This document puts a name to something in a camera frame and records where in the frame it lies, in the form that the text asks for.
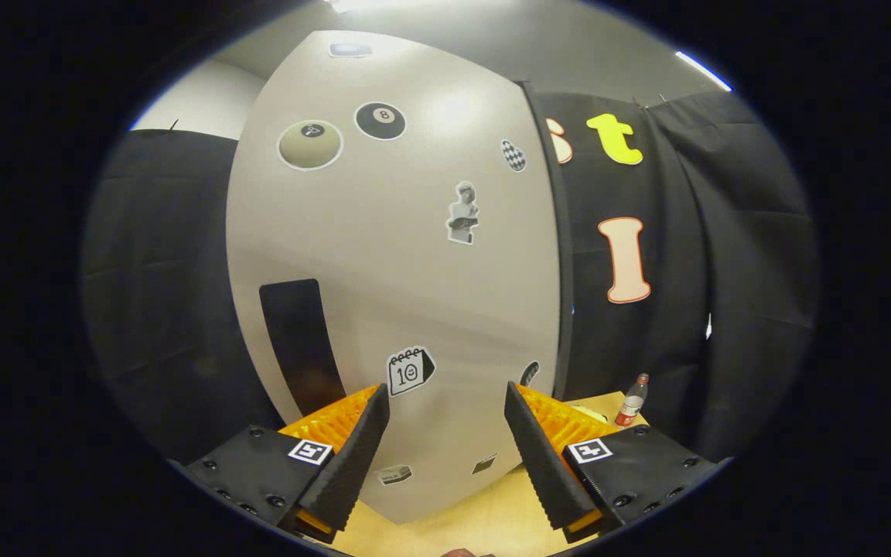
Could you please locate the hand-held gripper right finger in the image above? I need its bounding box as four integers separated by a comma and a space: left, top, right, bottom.
503, 381, 731, 545

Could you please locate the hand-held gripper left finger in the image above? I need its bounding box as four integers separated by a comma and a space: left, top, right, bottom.
181, 383, 391, 544

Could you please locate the black door handle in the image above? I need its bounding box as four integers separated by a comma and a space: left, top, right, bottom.
258, 278, 347, 419

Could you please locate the beige shoe cabinet door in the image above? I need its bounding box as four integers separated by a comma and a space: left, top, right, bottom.
225, 31, 562, 525

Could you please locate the dark grey shoe cabinet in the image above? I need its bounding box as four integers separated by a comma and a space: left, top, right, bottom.
519, 80, 576, 403

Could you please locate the small bottle with red label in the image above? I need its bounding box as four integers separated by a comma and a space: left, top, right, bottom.
616, 373, 650, 428

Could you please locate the ceiling tube light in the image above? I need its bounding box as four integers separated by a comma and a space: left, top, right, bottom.
675, 50, 732, 92

